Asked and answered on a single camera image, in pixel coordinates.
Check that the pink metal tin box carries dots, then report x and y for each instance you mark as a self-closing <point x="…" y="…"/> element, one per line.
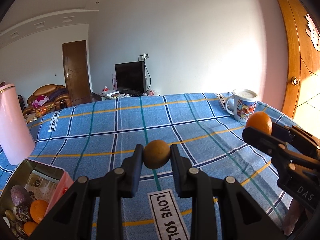
<point x="20" y="177"/>

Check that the brown leather sofa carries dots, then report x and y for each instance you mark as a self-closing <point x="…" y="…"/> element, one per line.
<point x="46" y="95"/>

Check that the pink electric kettle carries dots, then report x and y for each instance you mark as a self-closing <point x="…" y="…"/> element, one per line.
<point x="16" y="140"/>

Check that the paper leaflet in tin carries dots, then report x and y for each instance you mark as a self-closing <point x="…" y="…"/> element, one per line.
<point x="41" y="186"/>

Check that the pink floral cushion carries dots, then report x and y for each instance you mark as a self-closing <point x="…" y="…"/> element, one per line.
<point x="40" y="101"/>

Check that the purple passion fruit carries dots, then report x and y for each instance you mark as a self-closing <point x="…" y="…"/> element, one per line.
<point x="20" y="196"/>

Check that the green brown kiwi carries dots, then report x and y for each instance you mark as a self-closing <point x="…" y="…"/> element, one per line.
<point x="156" y="154"/>

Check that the brown wooden door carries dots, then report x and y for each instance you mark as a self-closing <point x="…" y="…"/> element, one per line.
<point x="76" y="70"/>

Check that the black television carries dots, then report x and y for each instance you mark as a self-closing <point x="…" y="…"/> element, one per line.
<point x="131" y="75"/>

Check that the medium orange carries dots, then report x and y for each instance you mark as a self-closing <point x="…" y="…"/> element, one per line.
<point x="38" y="210"/>

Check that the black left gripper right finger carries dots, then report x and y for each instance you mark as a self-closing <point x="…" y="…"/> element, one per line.
<point x="219" y="206"/>

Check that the orange wooden door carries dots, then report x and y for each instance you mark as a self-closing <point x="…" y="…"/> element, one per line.
<point x="303" y="57"/>

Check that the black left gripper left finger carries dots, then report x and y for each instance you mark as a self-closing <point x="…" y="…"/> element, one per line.
<point x="90" y="201"/>

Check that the large orange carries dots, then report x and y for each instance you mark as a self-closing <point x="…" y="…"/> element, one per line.
<point x="260" y="121"/>

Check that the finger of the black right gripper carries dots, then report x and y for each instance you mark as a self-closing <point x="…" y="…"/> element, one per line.
<point x="274" y="147"/>
<point x="298" y="138"/>

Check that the small orange tangerine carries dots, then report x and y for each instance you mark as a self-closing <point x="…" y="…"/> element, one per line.
<point x="29" y="227"/>

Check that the white cartoon mug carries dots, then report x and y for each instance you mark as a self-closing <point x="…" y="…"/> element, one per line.
<point x="241" y="104"/>

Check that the right hand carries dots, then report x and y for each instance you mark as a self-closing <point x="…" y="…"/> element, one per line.
<point x="292" y="216"/>

